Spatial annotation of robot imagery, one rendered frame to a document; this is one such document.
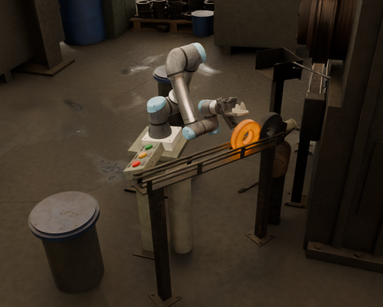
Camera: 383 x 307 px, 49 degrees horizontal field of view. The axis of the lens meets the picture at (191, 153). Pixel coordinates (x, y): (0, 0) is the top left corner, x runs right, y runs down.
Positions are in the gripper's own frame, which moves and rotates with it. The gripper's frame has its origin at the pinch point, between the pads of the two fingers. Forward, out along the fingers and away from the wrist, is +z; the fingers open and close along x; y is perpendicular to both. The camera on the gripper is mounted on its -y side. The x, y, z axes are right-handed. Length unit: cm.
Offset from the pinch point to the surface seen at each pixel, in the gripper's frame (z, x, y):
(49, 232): -23, -103, -23
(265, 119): 17.9, -4.7, 0.2
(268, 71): -51, 71, 4
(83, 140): -161, -30, -23
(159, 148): -19.0, -42.0, -5.7
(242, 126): 18.4, -19.9, 1.9
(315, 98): 23.1, 25.0, 1.3
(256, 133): 17.2, -11.4, -4.3
